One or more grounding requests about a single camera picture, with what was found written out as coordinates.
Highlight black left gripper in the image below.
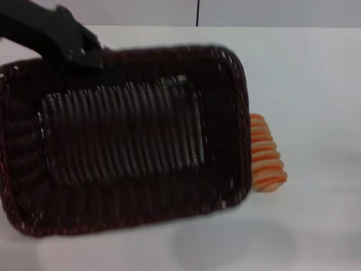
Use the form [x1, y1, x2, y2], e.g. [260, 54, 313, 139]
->
[42, 5, 105, 71]

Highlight dark brown woven basket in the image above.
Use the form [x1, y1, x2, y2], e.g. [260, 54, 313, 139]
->
[0, 43, 253, 238]

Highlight orange striped twisted bread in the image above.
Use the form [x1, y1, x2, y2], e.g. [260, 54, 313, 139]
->
[249, 113, 289, 194]

